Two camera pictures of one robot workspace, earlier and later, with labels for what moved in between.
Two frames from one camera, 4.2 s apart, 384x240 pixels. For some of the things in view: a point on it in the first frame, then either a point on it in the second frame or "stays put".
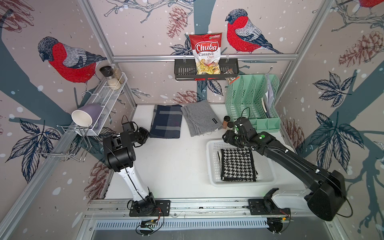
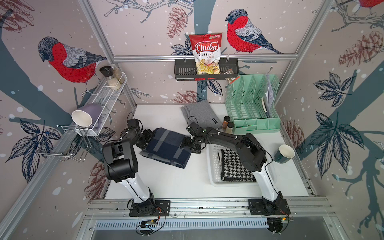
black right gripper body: [234, 138] → [191, 145]
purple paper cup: [84, 116] stays put
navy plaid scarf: [166, 121] → [165, 146]
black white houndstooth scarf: [237, 165] stays put
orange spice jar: [226, 119] stays put
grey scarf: [200, 118] stays put
